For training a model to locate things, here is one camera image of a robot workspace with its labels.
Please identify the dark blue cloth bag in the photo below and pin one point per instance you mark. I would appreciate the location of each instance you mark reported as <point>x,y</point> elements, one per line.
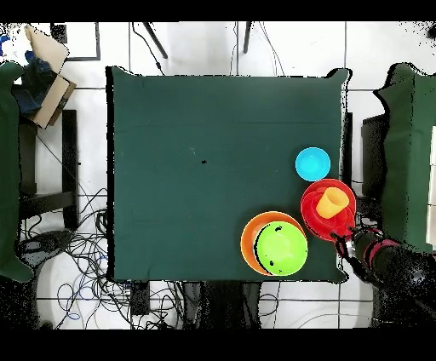
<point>34,85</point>

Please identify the large orange plastic bowl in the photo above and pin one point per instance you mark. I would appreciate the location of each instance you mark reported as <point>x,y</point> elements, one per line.
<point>247,245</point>

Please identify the small cyan plastic bowl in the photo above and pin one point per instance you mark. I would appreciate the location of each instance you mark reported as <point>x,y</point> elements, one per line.
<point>312,164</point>

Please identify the dark green tablecloth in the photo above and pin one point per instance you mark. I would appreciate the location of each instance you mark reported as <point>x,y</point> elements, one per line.
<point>204,109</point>

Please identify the black stool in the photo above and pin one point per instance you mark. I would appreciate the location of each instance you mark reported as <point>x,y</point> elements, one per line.
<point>69,153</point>

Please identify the black pedestal foot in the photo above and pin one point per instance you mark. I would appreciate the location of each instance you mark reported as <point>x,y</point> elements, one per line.
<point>44,241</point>

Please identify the green plastic bowl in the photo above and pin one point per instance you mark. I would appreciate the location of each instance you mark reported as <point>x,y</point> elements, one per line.
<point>282,248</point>

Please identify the black tripod leg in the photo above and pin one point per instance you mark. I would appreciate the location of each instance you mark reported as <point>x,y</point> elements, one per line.
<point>247,37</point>
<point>155,40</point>

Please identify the yellow plastic cup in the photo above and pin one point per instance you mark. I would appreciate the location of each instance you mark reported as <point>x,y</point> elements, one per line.
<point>332,202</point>

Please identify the cardboard box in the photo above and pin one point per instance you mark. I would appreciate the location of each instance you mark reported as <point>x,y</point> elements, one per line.
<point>51,98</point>

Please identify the white box stack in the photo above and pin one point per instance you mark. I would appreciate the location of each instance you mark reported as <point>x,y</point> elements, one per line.
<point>432,190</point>

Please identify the green cloth covered side table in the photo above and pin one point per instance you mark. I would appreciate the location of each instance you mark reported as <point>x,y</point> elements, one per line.
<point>408,170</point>
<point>8,170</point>

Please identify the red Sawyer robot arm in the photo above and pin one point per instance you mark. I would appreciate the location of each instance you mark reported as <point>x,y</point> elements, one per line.
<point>391,262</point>

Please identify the black floor frame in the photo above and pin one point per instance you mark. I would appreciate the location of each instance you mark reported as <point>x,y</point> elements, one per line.
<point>98,44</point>

